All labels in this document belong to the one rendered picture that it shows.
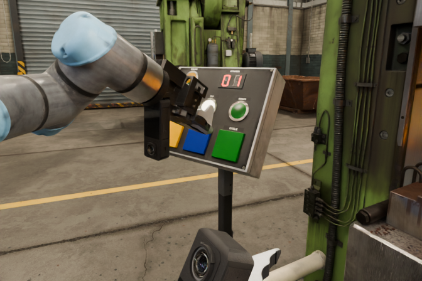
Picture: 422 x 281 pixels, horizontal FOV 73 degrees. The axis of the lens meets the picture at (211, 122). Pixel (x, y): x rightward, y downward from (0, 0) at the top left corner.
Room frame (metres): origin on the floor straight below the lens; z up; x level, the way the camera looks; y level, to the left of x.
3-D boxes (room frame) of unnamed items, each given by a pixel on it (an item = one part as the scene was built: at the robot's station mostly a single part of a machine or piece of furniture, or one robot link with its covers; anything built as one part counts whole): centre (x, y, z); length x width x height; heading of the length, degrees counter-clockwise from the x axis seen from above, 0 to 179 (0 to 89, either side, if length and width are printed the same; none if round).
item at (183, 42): (5.73, 0.05, 1.45); 2.18 x 1.23 x 2.89; 111
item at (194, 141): (0.76, 0.04, 1.01); 0.07 x 0.05 x 0.07; 53
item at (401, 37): (0.65, -0.42, 1.24); 0.03 x 0.03 x 0.07; 28
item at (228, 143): (0.70, -0.04, 1.01); 0.07 x 0.05 x 0.07; 53
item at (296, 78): (7.39, -2.23, 0.42); 1.89 x 1.20 x 0.85; 21
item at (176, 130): (0.82, 0.12, 1.01); 0.07 x 0.05 x 0.07; 53
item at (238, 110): (0.73, -0.07, 1.09); 0.05 x 0.03 x 0.04; 28
